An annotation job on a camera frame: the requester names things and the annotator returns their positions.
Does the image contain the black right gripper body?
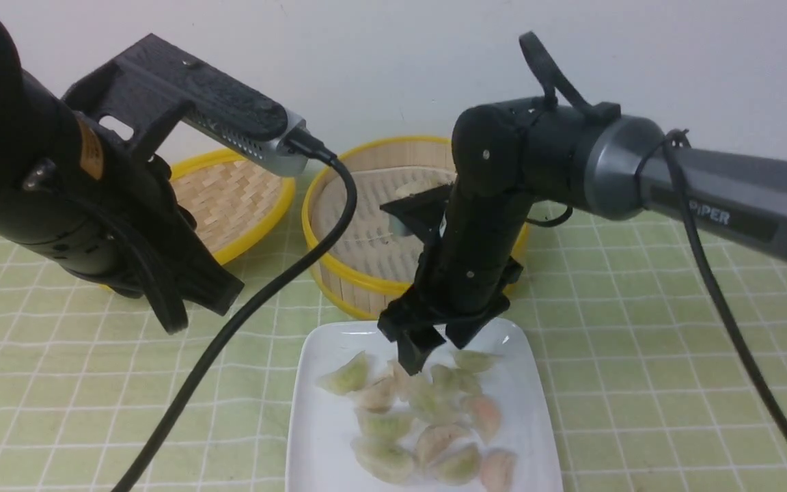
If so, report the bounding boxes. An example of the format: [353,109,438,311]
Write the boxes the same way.
[378,180,525,342]

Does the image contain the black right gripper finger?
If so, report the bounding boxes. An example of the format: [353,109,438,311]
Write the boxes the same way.
[445,311,504,349]
[397,329,446,376]

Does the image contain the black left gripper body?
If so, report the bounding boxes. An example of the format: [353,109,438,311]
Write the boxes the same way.
[0,98,243,333]

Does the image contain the green dumpling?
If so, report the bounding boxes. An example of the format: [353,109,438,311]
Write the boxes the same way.
[430,364,462,402]
[316,350,371,396]
[407,374,460,426]
[451,348,503,374]

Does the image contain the white dumpling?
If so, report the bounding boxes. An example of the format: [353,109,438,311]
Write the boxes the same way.
[396,176,452,199]

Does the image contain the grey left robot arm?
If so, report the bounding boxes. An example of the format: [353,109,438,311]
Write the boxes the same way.
[0,21,243,333]

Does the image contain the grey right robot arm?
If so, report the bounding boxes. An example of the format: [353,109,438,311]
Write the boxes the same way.
[378,98,787,374]

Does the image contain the pale pink dumpling upper plate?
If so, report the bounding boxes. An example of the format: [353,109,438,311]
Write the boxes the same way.
[388,358,412,402]

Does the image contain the green dumpling upper middle plate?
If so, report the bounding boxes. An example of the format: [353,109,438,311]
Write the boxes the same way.
[456,368,483,395]

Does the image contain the green dumpling plate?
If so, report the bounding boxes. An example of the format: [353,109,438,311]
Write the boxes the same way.
[354,408,416,441]
[429,443,483,486]
[350,436,416,484]
[456,368,483,395]

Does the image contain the pale dumpling left on plate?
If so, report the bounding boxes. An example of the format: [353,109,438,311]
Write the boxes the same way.
[350,374,398,412]

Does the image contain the pink dumpling right of plate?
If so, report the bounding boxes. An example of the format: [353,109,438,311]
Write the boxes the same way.
[460,394,502,445]

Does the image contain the green dumpling left middle plate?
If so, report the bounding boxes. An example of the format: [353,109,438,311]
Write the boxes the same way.
[354,408,416,441]

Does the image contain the pink dumpling lower centre plate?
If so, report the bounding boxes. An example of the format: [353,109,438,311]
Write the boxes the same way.
[413,423,471,469]

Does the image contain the green dumpling lower left plate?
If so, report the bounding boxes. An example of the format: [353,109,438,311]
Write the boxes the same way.
[350,436,416,484]

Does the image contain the white square plate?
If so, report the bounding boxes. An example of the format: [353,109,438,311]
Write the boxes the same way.
[286,318,564,491]

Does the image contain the green dumpling bottom centre plate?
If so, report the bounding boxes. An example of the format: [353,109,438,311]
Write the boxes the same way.
[429,443,483,486]

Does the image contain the pink dumpling bottom right plate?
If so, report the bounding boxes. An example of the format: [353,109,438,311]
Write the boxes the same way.
[479,449,516,492]

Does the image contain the bamboo steamer basket yellow rim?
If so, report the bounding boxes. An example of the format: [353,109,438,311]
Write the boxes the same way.
[301,135,529,320]

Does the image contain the white steamer liner paper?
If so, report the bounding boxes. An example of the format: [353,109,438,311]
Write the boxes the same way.
[308,166,456,283]

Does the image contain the bamboo steamer lid yellow rim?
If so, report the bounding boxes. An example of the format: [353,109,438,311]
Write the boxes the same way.
[169,148,296,266]

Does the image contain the green checkered tablecloth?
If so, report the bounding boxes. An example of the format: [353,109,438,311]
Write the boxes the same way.
[0,214,787,491]

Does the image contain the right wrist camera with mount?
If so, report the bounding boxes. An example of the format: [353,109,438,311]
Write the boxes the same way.
[380,183,453,243]

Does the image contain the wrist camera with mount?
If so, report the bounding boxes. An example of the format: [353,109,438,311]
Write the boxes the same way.
[64,34,308,177]
[380,183,453,243]

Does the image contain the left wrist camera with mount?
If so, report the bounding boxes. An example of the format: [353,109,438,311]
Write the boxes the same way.
[64,34,308,177]

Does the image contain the black left camera cable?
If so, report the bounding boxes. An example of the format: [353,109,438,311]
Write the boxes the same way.
[112,128,359,492]

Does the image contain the black camera cable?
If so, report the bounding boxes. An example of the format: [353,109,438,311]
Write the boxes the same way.
[519,31,787,492]
[112,128,359,492]

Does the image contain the black right camera cable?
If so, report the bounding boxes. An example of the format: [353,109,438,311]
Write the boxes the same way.
[519,31,787,492]

